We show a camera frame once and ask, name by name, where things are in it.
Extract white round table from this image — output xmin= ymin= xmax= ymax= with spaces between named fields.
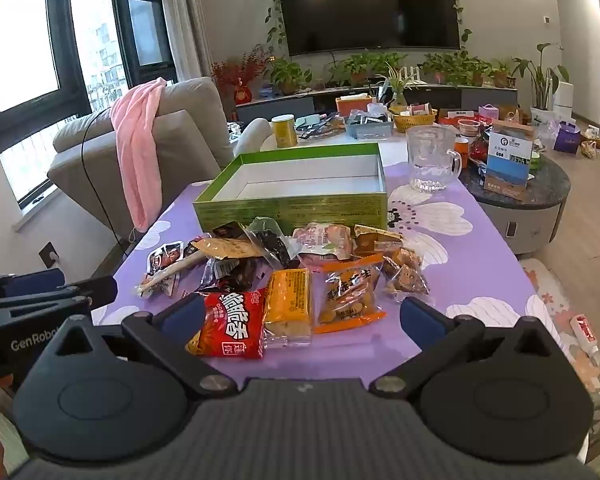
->
xmin=260 ymin=120 xmax=411 ymax=167

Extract dark red snack packet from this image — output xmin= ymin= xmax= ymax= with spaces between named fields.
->
xmin=212 ymin=222 xmax=246 ymax=241

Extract pink towel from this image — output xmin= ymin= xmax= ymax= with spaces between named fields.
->
xmin=111 ymin=78 xmax=167 ymax=233

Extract clear packet of dark snack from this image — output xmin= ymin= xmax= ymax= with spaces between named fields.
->
xmin=245 ymin=217 xmax=301 ymax=268

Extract wall socket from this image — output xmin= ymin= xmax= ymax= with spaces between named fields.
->
xmin=39 ymin=241 xmax=61 ymax=268

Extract floral rug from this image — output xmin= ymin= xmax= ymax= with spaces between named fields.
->
xmin=517 ymin=257 xmax=600 ymax=456

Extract orange edged biscuit packet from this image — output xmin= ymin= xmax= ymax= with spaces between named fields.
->
xmin=312 ymin=255 xmax=387 ymax=335

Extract black red small packet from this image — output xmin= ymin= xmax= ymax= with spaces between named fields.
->
xmin=146 ymin=241 xmax=186 ymax=276

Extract black television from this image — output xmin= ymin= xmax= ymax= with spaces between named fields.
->
xmin=274 ymin=0 xmax=461 ymax=57

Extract white curtain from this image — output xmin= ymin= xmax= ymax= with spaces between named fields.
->
xmin=157 ymin=0 xmax=213 ymax=81

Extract spider plant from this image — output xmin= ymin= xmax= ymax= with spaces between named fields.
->
xmin=377 ymin=62 xmax=421 ymax=106

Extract pink sausage packet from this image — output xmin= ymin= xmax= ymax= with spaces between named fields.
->
xmin=292 ymin=222 xmax=356 ymax=266

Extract red flower plant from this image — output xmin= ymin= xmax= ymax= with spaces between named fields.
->
xmin=211 ymin=45 xmax=271 ymax=106

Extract grey round coffee table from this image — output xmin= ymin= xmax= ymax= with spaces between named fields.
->
xmin=460 ymin=150 xmax=573 ymax=256

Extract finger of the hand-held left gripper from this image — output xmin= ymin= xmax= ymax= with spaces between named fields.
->
xmin=0 ymin=268 xmax=67 ymax=302
xmin=0 ymin=276 xmax=119 ymax=333

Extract orange tissue box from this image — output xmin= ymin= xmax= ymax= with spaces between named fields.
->
xmin=336 ymin=95 xmax=373 ymax=117

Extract hanging vine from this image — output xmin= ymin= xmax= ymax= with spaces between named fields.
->
xmin=450 ymin=0 xmax=473 ymax=51
xmin=262 ymin=0 xmax=288 ymax=53

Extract dark brown snack packet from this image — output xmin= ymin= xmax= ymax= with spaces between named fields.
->
xmin=200 ymin=257 xmax=273 ymax=293

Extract yellow can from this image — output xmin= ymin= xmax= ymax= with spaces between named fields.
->
xmin=271 ymin=114 xmax=299 ymax=149

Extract tall leafy plant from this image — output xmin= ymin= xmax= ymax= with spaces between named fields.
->
xmin=512 ymin=42 xmax=571 ymax=111

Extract white chair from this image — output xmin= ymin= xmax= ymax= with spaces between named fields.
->
xmin=232 ymin=118 xmax=273 ymax=158

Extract purple gift bag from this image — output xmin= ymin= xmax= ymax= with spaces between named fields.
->
xmin=554 ymin=122 xmax=581 ymax=153

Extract yellow basket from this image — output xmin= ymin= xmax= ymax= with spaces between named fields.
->
xmin=391 ymin=107 xmax=438 ymax=133

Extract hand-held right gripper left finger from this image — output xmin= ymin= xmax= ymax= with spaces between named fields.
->
xmin=45 ymin=292 xmax=238 ymax=399

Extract blue white carton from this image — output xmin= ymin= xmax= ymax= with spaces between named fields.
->
xmin=482 ymin=120 xmax=537 ymax=202

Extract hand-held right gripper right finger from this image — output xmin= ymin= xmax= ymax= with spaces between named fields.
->
xmin=370 ymin=296 xmax=561 ymax=399

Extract green cardboard box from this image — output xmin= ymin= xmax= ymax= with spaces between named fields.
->
xmin=192 ymin=142 xmax=388 ymax=233

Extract grey armchair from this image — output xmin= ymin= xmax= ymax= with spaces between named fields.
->
xmin=47 ymin=76 xmax=236 ymax=241

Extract brown cube snack packet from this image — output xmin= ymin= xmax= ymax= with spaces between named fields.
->
xmin=382 ymin=247 xmax=431 ymax=302

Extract black cable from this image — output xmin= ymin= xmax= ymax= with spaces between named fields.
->
xmin=80 ymin=107 xmax=131 ymax=256

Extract tan long snack packet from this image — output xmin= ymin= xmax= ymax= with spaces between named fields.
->
xmin=187 ymin=237 xmax=266 ymax=262

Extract green potted plant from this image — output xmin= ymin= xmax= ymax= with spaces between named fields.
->
xmin=270 ymin=57 xmax=313 ymax=96
xmin=420 ymin=52 xmax=491 ymax=86
xmin=490 ymin=60 xmax=518 ymax=88
xmin=330 ymin=52 xmax=406 ymax=86

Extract black framed window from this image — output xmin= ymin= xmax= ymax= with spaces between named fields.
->
xmin=109 ymin=0 xmax=177 ymax=76
xmin=0 ymin=0 xmax=93 ymax=153

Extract red white packet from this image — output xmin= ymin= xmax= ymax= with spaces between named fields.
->
xmin=570 ymin=314 xmax=600 ymax=366

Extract blue basket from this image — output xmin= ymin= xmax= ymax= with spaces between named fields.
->
xmin=345 ymin=110 xmax=395 ymax=140

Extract white stick snack packet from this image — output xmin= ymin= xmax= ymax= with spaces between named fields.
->
xmin=135 ymin=250 xmax=206 ymax=298

